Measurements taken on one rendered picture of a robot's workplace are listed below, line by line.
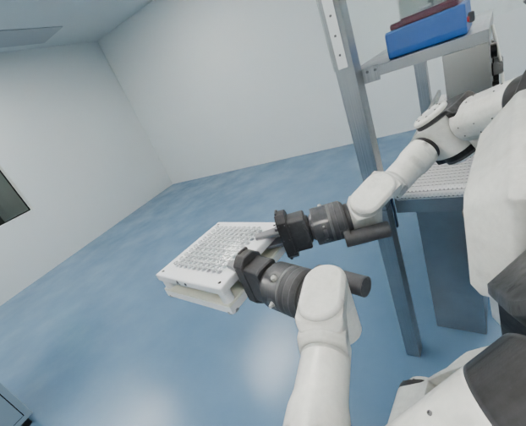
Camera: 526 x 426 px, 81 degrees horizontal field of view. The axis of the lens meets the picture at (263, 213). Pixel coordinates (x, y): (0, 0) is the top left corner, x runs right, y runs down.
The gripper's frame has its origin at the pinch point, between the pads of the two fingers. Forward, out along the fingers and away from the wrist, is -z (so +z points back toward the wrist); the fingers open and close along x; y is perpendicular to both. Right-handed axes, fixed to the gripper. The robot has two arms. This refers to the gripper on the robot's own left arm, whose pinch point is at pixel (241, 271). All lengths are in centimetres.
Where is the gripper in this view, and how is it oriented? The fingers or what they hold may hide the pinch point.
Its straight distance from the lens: 66.5
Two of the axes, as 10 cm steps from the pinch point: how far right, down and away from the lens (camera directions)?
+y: 6.5, -5.2, 5.5
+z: 6.8, 0.8, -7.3
